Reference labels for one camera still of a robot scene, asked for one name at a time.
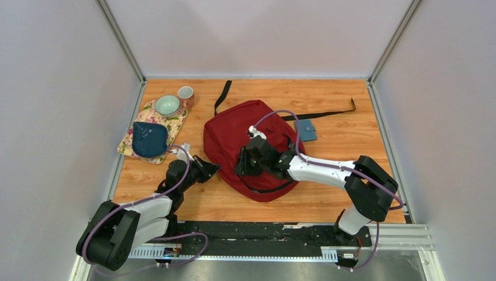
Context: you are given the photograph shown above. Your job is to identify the red backpack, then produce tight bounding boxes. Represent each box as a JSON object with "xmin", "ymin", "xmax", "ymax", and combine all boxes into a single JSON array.
[{"xmin": 203, "ymin": 80, "xmax": 356, "ymax": 203}]

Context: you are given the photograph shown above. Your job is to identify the blue card wallet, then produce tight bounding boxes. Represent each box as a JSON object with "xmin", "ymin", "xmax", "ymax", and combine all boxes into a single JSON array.
[{"xmin": 294, "ymin": 119, "xmax": 318, "ymax": 142}]

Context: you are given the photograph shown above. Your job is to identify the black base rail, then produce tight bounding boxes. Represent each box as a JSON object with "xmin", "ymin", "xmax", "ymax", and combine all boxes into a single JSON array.
[{"xmin": 165, "ymin": 221, "xmax": 373, "ymax": 267}]

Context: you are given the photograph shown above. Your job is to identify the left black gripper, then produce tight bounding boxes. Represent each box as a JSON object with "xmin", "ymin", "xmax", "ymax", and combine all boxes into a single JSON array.
[{"xmin": 180, "ymin": 155, "xmax": 221, "ymax": 193}]

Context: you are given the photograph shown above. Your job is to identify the pink ceramic mug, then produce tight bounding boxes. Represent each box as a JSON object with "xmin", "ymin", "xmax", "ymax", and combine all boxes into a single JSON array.
[{"xmin": 177, "ymin": 86, "xmax": 195, "ymax": 110}]

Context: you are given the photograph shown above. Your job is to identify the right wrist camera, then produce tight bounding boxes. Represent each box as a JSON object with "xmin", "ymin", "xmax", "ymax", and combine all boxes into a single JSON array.
[{"xmin": 247, "ymin": 125, "xmax": 267, "ymax": 140}]

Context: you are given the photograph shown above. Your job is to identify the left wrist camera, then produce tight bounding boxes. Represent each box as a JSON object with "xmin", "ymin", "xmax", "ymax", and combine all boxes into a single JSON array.
[{"xmin": 176, "ymin": 143, "xmax": 194, "ymax": 162}]

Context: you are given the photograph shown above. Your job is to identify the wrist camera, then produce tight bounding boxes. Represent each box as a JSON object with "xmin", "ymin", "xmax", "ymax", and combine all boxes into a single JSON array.
[
  {"xmin": 176, "ymin": 143, "xmax": 194, "ymax": 162},
  {"xmin": 247, "ymin": 125, "xmax": 267, "ymax": 140}
]

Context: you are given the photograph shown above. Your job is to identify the floral fabric tray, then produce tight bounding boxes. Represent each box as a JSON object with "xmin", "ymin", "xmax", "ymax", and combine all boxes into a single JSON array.
[{"xmin": 117, "ymin": 100, "xmax": 188, "ymax": 165}]

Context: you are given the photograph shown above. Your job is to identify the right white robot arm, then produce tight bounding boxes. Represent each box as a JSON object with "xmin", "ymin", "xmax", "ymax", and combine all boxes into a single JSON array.
[{"xmin": 234, "ymin": 136, "xmax": 403, "ymax": 245}]

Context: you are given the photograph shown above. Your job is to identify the dark blue leaf plate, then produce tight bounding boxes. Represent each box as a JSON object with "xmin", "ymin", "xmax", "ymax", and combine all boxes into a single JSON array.
[{"xmin": 132, "ymin": 122, "xmax": 168, "ymax": 158}]

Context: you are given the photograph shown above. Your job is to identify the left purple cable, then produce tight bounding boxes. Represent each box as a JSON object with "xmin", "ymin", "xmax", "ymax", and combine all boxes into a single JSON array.
[{"xmin": 81, "ymin": 144, "xmax": 209, "ymax": 278}]

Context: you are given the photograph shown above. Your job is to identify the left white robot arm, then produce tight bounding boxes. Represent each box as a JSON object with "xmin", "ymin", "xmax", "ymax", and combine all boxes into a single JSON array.
[{"xmin": 75, "ymin": 156, "xmax": 221, "ymax": 271}]

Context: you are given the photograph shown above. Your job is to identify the light green ceramic bowl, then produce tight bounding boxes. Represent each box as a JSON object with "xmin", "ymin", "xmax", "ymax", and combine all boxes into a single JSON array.
[{"xmin": 154, "ymin": 95, "xmax": 181, "ymax": 118}]

